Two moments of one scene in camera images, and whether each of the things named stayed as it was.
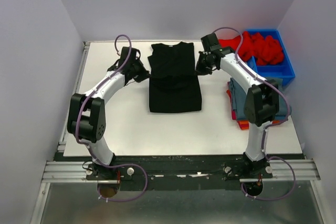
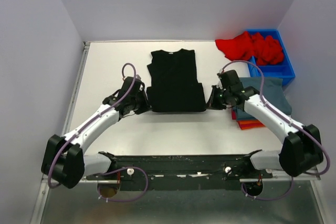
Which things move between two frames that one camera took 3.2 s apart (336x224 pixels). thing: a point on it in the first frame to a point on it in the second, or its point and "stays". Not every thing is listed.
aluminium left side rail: x=74 y=97 stays
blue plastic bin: x=283 y=70 stays
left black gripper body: x=139 y=73 to x=139 y=103
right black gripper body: x=203 y=66 to x=220 y=97
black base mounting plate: x=181 y=173 stays
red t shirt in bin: x=265 y=49 stays
